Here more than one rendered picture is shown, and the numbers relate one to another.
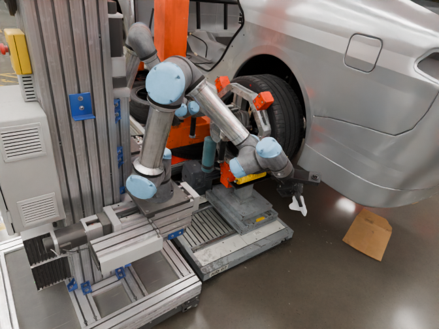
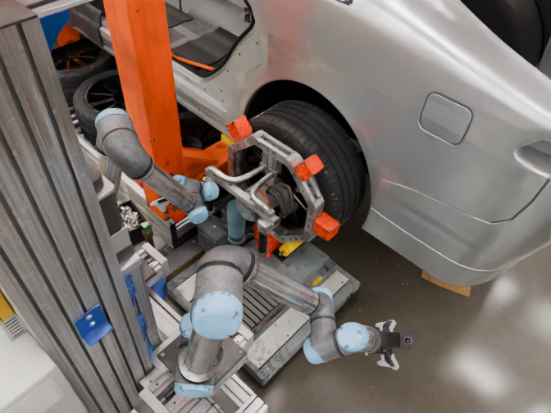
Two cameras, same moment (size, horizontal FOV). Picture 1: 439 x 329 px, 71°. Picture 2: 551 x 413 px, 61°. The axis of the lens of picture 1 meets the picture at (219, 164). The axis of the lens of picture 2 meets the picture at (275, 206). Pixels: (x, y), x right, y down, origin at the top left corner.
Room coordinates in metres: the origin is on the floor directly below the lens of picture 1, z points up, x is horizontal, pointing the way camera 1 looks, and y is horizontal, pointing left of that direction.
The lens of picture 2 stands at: (0.38, 0.20, 2.38)
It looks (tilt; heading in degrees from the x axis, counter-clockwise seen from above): 47 degrees down; 349
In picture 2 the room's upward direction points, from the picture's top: 5 degrees clockwise
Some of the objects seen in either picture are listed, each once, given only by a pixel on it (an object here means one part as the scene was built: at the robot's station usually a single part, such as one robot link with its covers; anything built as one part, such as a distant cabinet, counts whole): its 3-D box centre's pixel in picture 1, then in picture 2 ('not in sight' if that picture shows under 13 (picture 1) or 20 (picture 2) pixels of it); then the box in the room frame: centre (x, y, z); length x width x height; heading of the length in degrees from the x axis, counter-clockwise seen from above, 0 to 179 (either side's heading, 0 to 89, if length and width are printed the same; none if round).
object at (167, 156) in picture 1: (157, 162); (198, 332); (1.11, 0.27, 0.98); 0.13 x 0.12 x 0.14; 174
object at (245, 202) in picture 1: (243, 186); (288, 240); (1.97, -0.21, 0.32); 0.40 x 0.30 x 0.28; 39
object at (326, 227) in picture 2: not in sight; (325, 226); (1.62, -0.28, 0.85); 0.09 x 0.08 x 0.07; 39
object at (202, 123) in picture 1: (205, 117); (214, 153); (2.32, 0.17, 0.69); 0.52 x 0.17 x 0.35; 129
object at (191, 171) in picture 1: (207, 176); (233, 230); (2.13, 0.09, 0.26); 0.42 x 0.18 x 0.35; 129
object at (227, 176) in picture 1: (233, 172); (273, 235); (1.89, -0.11, 0.48); 0.16 x 0.12 x 0.17; 129
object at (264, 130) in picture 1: (236, 128); (272, 189); (1.87, -0.08, 0.85); 0.54 x 0.07 x 0.54; 39
